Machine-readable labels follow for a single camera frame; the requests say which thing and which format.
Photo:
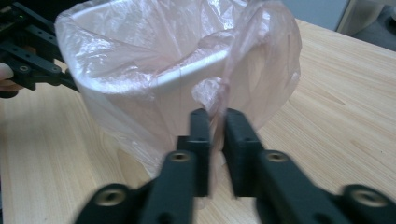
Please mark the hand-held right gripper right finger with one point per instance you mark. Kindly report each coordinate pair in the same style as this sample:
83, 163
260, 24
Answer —
241, 140

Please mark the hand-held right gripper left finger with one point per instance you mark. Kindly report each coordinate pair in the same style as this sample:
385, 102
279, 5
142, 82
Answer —
199, 137

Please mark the pink plastic bag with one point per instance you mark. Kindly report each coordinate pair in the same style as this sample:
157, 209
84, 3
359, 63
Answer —
130, 62

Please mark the white plastic bin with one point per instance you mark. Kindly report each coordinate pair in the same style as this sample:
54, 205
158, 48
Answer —
186, 74

